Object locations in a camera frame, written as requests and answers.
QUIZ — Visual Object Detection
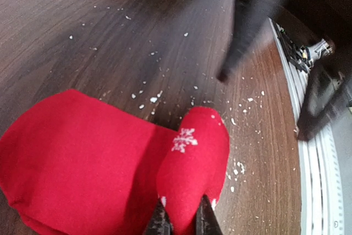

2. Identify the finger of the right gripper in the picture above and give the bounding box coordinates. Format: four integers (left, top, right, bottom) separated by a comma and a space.
217, 0, 276, 83

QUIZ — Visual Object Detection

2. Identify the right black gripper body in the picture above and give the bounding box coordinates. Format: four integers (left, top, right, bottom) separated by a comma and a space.
275, 0, 351, 140

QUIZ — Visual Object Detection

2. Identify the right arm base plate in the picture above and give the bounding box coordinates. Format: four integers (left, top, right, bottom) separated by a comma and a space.
275, 24, 310, 73

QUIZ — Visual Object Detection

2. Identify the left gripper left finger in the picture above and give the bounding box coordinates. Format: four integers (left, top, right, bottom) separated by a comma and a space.
144, 199, 173, 235

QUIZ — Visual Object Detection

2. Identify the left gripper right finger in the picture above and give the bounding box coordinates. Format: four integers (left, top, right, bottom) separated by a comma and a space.
195, 195, 222, 235

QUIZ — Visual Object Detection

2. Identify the red snowflake sock pair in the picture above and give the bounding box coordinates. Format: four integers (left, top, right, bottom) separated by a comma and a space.
1, 90, 230, 234

